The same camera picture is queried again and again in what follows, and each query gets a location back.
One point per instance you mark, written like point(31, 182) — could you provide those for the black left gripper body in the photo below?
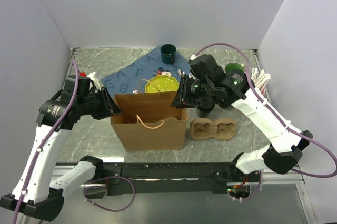
point(97, 107)

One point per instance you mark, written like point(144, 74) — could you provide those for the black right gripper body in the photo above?
point(196, 89)

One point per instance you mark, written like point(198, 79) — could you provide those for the black cup lid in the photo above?
point(206, 107)

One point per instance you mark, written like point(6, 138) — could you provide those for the dark translucent takeout cup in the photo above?
point(202, 113)

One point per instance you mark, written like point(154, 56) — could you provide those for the brown pulp cup carrier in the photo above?
point(220, 129)

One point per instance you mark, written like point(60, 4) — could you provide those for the brown paper bag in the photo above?
point(149, 122)

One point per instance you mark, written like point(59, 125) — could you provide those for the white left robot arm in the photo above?
point(36, 194)

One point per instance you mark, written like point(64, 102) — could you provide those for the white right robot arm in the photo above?
point(211, 86)

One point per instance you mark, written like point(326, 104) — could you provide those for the green polka dot plate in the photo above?
point(161, 83)

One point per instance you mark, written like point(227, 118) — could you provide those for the cartoon mouse coaster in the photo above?
point(162, 71)

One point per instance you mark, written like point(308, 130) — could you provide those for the blue letter placemat cloth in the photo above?
point(127, 78)

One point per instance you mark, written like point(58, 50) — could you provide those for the floral mug green inside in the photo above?
point(232, 66)

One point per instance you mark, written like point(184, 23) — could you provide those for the dark green mug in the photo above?
point(168, 54)

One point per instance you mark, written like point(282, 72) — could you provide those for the white wrapped straws bundle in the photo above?
point(260, 77)

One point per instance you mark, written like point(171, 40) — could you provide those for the black base frame rail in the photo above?
point(119, 178)

